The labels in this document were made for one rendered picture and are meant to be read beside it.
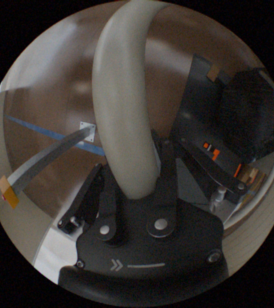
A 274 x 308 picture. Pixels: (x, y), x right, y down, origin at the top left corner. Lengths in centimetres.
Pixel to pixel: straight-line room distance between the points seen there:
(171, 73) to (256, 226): 648
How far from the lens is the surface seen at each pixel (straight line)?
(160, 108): 105
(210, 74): 129
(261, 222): 633
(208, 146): 128
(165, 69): 113
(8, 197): 64
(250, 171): 192
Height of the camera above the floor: 105
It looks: 65 degrees down
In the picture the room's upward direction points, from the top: 168 degrees counter-clockwise
